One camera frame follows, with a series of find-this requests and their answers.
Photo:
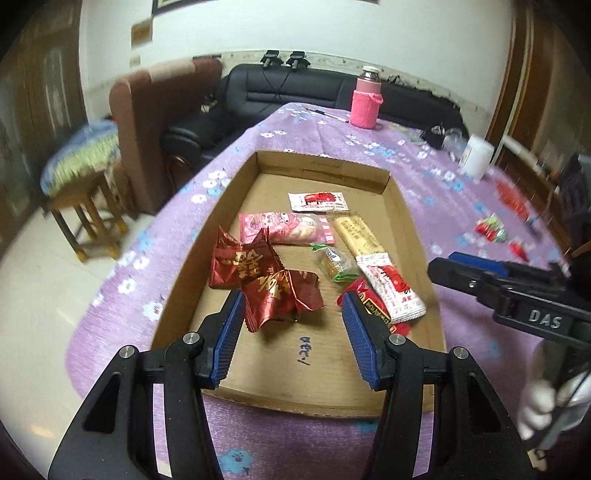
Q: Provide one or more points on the red green candy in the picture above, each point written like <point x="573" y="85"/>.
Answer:
<point x="491" y="228"/>

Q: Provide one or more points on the dark red foil snack packet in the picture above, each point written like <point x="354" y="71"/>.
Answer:
<point x="283" y="296"/>

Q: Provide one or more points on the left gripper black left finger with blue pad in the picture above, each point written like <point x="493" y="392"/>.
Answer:
<point x="111" y="435"/>

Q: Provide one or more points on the black leather sofa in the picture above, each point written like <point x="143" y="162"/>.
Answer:
<point x="250" y="93"/>

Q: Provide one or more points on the white plastic jar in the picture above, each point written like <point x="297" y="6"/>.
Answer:
<point x="476" y="158"/>

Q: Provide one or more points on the dark wooden wardrobe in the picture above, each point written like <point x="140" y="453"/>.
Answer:
<point x="41" y="106"/>

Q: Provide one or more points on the wooden stool with cushion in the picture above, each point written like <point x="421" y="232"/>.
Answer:
<point x="78" y="196"/>

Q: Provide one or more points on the white gloved hand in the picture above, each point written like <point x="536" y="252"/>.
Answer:
<point x="546" y="412"/>

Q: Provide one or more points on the wooden sideboard cabinet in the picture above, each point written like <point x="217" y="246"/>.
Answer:
<point x="561" y="197"/>

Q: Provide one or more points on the clear glass cup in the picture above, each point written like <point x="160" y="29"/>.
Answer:
<point x="454" y="143"/>

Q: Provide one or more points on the brown cardboard tray box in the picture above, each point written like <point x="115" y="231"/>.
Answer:
<point x="301" y="364"/>

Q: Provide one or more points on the tan biscuit packet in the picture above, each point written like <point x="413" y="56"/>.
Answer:
<point x="357" y="235"/>

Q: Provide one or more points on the purple floral tablecloth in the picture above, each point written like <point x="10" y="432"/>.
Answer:
<point x="254" y="443"/>

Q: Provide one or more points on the clear green candy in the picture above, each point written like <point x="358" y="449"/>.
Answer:
<point x="336" y="264"/>

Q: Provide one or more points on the black pouch on table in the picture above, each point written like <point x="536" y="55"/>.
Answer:
<point x="435" y="136"/>

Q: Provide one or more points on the pink long snack packet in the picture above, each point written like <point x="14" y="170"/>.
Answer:
<point x="285" y="228"/>

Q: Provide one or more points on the brown armchair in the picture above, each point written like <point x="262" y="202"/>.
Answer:
<point x="143" y="104"/>

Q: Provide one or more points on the dark red candy packet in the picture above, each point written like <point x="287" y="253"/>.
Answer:
<point x="234" y="264"/>

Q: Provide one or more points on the pink thermos bottle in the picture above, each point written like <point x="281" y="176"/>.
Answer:
<point x="367" y="99"/>

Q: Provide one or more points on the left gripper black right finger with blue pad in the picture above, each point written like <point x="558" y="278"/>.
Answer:
<point x="474" y="436"/>

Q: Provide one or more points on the red gift packet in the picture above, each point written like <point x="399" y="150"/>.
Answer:
<point x="512" y="199"/>

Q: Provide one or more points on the white red snack packet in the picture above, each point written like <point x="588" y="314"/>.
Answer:
<point x="318" y="202"/>
<point x="399" y="298"/>

